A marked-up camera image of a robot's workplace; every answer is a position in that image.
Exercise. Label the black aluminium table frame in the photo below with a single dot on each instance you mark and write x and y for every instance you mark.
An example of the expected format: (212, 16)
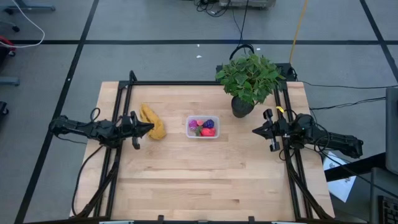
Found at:
(174, 83)

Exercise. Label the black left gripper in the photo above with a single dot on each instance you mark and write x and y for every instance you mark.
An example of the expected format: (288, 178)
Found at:
(129, 127)

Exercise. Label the black desk bar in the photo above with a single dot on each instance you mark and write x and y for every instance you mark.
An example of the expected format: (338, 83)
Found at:
(357, 166)

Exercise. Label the purple white striped plush ball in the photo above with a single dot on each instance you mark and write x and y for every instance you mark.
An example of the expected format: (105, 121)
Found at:
(192, 124)

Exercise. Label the grey furniture foot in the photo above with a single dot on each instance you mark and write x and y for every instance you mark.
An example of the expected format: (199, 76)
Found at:
(9, 81)

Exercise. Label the white printed paper sheet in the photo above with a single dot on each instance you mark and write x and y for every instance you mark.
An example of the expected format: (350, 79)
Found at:
(340, 186)

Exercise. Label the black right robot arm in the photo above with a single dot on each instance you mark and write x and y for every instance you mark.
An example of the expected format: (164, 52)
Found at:
(335, 140)

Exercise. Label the red strawberry plush green leaves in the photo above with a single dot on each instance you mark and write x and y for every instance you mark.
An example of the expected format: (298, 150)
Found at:
(198, 131)

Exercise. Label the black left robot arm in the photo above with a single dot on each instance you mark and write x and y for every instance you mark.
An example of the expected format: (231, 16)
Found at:
(87, 129)

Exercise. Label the grey equipment box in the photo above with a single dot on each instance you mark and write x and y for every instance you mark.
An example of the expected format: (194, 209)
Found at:
(248, 3)

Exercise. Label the potted green tree black pot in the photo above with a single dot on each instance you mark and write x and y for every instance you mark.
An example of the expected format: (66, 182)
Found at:
(248, 77)

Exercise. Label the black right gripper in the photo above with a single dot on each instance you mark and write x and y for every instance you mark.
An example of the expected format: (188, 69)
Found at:
(280, 129)

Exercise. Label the grey computer case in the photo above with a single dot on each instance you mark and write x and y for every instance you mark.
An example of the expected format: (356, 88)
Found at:
(392, 130)

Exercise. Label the yellow plush banana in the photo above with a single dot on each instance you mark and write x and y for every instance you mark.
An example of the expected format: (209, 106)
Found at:
(157, 132)

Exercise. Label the red green dragon fruit plush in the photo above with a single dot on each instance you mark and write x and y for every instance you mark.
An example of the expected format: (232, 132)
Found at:
(208, 132)

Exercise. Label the black caster wheel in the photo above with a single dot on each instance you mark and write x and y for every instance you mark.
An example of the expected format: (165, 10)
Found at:
(2, 109)

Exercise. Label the clear plastic tupperware container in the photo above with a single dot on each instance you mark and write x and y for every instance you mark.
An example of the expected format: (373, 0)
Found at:
(190, 134)

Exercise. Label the black table clamp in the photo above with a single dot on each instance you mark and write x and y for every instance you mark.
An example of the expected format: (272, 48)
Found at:
(251, 219)
(160, 218)

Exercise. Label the grey chair base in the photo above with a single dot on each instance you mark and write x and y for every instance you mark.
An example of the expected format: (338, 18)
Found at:
(31, 7)

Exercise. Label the purple grape bunch plush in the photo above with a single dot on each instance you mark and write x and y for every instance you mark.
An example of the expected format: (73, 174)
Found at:
(209, 123)

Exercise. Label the black keyboard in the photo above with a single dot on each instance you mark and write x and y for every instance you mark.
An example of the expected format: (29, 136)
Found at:
(388, 210)

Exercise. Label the red object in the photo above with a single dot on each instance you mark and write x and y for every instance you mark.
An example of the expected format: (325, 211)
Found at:
(4, 42)

